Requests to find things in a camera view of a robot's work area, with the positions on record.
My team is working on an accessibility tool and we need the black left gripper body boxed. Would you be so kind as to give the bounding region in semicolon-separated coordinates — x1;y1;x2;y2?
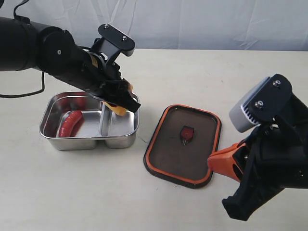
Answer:
83;51;141;113

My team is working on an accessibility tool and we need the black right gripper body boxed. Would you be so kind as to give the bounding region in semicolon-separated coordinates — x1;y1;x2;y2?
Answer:
222;94;308;220

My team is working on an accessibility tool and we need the yellow toy cheese wedge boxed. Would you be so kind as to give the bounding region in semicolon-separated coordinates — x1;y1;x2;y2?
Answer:
103;83;133;116

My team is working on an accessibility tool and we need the red toy sausage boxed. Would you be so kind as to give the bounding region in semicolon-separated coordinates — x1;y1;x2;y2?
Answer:
58;111;83;138

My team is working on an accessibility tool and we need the dark transparent lunch box lid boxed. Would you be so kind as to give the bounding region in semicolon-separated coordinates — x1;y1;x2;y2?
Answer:
143;104;222;189

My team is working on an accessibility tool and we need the stainless steel lunch box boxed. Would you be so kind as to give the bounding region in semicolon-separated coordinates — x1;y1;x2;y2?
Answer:
39;91;139;150

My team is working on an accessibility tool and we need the blue-grey backdrop curtain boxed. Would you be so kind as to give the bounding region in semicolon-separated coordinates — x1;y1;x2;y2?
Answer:
0;0;308;51

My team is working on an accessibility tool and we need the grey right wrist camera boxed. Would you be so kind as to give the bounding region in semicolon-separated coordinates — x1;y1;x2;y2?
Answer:
229;74;293;133

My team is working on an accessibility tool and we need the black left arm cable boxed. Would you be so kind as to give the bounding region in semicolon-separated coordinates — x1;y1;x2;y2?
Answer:
0;0;46;99

